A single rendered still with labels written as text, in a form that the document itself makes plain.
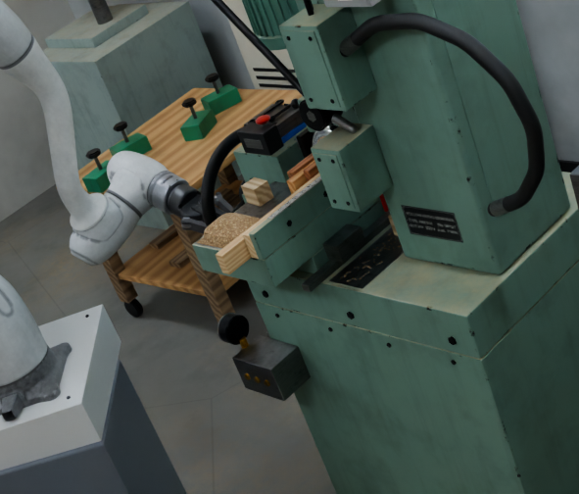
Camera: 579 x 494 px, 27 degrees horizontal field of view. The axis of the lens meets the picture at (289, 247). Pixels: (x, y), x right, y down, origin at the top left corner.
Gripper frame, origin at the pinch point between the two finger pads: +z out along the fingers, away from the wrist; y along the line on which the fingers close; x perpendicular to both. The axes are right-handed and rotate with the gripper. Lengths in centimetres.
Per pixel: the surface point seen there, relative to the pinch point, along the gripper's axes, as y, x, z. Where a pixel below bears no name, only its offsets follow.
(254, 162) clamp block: -4.7, -29.0, 11.8
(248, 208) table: -14.3, -27.3, 18.9
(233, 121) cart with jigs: 72, 48, -78
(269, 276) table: -28, -30, 37
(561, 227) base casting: 7, -36, 74
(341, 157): -18, -55, 47
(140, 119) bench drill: 82, 80, -139
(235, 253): -30, -35, 32
